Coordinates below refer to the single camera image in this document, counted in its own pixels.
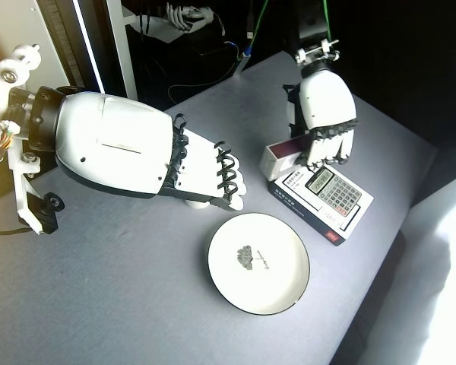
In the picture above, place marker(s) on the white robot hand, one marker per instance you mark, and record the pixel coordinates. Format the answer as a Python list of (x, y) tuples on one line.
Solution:
[(327, 99), (114, 144)]

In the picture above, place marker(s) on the small maroon-topped box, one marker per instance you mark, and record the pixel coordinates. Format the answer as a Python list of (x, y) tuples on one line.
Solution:
[(277, 159)]

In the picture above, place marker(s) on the white calculator box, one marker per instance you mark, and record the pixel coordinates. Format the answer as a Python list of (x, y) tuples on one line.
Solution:
[(338, 194)]

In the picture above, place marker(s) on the spare white robot hand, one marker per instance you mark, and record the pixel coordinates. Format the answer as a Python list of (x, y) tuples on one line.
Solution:
[(186, 17)]

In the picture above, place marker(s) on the white plate with leaf print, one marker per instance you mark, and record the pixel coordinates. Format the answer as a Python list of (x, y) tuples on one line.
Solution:
[(273, 281)]

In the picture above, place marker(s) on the white sheet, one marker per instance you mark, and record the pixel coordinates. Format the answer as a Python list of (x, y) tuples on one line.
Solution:
[(159, 30)]

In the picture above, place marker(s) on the grey table cloth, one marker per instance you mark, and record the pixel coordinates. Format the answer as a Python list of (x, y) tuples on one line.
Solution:
[(99, 285)]

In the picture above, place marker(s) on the white cabinet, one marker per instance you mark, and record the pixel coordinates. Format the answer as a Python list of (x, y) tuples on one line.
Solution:
[(23, 26)]

